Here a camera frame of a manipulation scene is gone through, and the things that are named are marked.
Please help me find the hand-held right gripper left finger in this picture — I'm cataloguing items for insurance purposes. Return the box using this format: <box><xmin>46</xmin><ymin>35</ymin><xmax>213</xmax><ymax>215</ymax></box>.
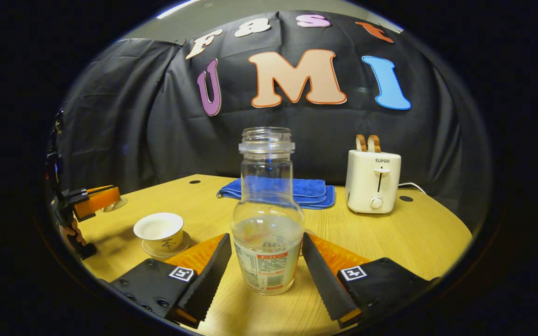
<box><xmin>110</xmin><ymin>232</ymin><xmax>233</xmax><ymax>329</ymax></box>

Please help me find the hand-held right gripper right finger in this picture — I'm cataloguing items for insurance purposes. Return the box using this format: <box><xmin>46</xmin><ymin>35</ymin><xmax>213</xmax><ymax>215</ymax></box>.
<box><xmin>302</xmin><ymin>232</ymin><xmax>442</xmax><ymax>329</ymax></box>

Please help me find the white teacup lid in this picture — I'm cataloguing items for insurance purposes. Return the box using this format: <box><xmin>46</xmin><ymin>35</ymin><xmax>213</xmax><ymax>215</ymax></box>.
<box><xmin>102</xmin><ymin>197</ymin><xmax>128</xmax><ymax>213</ymax></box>

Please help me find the clear glass water bottle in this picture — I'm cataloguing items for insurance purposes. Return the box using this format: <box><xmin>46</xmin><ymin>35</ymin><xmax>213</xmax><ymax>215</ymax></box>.
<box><xmin>231</xmin><ymin>127</ymin><xmax>305</xmax><ymax>296</ymax></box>

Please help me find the white teacup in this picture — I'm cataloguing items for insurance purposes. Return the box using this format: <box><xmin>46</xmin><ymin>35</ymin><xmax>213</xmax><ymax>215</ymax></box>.
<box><xmin>133</xmin><ymin>212</ymin><xmax>185</xmax><ymax>255</ymax></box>

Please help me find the white teacup saucer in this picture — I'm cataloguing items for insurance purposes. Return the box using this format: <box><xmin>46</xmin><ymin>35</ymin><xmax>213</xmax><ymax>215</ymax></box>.
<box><xmin>141</xmin><ymin>231</ymin><xmax>191</xmax><ymax>259</ymax></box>

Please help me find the black backdrop cloth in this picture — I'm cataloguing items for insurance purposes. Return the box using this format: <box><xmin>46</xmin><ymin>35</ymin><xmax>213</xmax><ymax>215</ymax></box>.
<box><xmin>56</xmin><ymin>10</ymin><xmax>491</xmax><ymax>229</ymax></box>

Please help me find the blue folded towel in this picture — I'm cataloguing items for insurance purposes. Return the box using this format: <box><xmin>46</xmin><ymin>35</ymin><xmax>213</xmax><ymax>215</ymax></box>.
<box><xmin>217</xmin><ymin>177</ymin><xmax>336</xmax><ymax>210</ymax></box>

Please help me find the white toaster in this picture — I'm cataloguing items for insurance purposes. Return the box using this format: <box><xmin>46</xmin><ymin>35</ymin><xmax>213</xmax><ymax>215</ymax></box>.
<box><xmin>345</xmin><ymin>149</ymin><xmax>402</xmax><ymax>214</ymax></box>

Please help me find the ceiling light panel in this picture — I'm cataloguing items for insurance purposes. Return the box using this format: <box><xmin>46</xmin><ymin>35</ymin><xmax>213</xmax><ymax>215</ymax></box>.
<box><xmin>157</xmin><ymin>0</ymin><xmax>199</xmax><ymax>19</ymax></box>

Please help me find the white power cable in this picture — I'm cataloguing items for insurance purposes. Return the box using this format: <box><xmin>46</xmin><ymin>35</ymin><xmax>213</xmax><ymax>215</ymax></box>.
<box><xmin>397</xmin><ymin>182</ymin><xmax>427</xmax><ymax>195</ymax></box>

